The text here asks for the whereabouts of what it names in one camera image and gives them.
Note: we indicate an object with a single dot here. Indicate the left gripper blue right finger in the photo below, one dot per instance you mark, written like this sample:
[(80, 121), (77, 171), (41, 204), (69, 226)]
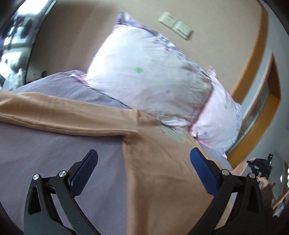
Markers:
[(247, 213)]

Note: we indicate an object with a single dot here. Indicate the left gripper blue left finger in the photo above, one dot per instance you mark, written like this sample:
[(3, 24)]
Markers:
[(41, 216)]

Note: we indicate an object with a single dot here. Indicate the tan fleece sweater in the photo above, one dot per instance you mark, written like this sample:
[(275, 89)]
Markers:
[(146, 171)]

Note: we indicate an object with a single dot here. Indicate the person's right hand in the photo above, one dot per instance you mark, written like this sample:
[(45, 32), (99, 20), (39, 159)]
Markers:
[(263, 180)]

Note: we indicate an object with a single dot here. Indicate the grey purple bed sheet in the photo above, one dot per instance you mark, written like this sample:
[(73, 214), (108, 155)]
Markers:
[(45, 162)]

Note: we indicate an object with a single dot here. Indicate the pink floral pillow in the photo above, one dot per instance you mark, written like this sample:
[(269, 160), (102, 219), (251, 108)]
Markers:
[(218, 125)]

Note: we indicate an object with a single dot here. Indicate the wooden headboard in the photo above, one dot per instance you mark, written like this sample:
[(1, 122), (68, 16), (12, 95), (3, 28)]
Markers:
[(258, 88)]

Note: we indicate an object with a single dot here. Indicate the white floral pillow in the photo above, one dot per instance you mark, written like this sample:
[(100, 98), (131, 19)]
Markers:
[(143, 70)]

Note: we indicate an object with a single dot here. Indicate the white wall switch panel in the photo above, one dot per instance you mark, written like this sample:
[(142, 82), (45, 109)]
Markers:
[(175, 25)]

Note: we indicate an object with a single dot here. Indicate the wall mounted television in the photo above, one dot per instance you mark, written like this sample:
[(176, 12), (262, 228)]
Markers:
[(20, 24)]

